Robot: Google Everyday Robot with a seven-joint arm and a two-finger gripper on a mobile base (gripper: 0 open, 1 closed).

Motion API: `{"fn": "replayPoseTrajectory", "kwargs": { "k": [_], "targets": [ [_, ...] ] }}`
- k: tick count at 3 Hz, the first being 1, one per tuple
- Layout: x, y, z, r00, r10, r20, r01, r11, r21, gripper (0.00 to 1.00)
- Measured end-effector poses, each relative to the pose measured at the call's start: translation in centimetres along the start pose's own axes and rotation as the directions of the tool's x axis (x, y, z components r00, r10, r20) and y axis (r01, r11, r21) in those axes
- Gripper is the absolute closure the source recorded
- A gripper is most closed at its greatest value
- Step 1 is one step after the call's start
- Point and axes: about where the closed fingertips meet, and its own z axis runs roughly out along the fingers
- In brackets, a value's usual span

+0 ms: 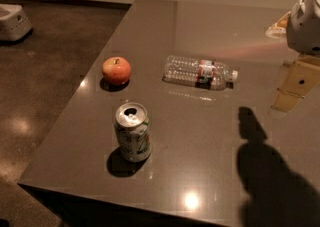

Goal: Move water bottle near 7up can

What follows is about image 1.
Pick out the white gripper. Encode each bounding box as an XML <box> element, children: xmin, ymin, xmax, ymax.
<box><xmin>271</xmin><ymin>0</ymin><xmax>320</xmax><ymax>112</ymax></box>

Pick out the white machine base on floor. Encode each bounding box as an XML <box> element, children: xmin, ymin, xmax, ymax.
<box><xmin>0</xmin><ymin>4</ymin><xmax>32</xmax><ymax>42</ymax></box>

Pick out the clear plastic water bottle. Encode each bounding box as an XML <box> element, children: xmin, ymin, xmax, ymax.
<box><xmin>162</xmin><ymin>55</ymin><xmax>238</xmax><ymax>91</ymax></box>

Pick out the red apple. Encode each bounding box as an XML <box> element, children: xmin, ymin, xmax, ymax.
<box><xmin>102</xmin><ymin>56</ymin><xmax>131</xmax><ymax>86</ymax></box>

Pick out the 7up soda can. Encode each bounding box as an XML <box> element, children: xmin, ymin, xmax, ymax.
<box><xmin>114</xmin><ymin>102</ymin><xmax>152</xmax><ymax>163</ymax></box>

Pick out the pale object behind gripper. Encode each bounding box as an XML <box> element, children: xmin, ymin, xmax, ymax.
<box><xmin>265</xmin><ymin>12</ymin><xmax>291</xmax><ymax>39</ymax></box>

